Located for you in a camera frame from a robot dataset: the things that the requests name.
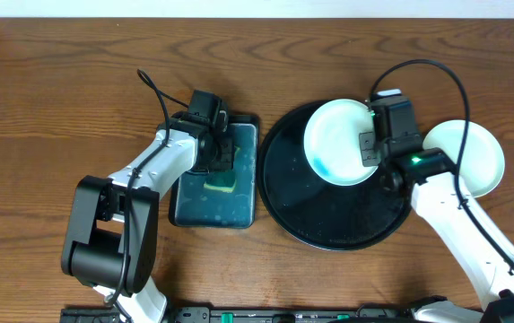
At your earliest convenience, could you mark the green yellow scrub sponge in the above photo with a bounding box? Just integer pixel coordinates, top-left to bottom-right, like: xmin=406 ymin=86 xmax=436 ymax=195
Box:
xmin=204 ymin=170 xmax=237 ymax=193

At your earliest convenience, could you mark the pale green plate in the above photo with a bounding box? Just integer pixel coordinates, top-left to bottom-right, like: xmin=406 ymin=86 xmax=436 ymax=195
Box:
xmin=303 ymin=99 xmax=378 ymax=187
xmin=423 ymin=120 xmax=505 ymax=197

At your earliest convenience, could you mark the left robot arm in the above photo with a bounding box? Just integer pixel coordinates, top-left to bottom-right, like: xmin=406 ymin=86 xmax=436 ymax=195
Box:
xmin=61 ymin=112 xmax=233 ymax=322

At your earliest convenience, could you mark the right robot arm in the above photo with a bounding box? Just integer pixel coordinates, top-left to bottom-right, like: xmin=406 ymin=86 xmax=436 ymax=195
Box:
xmin=359 ymin=121 xmax=514 ymax=322

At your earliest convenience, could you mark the black rectangular water tray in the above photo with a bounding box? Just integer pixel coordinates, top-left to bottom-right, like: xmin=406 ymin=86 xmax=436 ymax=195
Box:
xmin=169 ymin=115 xmax=259 ymax=229

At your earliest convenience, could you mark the round black serving tray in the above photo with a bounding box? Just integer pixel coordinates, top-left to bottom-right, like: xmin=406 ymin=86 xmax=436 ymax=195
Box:
xmin=257 ymin=100 xmax=411 ymax=250

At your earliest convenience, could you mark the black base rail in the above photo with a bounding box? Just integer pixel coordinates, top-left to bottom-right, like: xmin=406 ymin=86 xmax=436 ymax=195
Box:
xmin=58 ymin=305 xmax=482 ymax=323

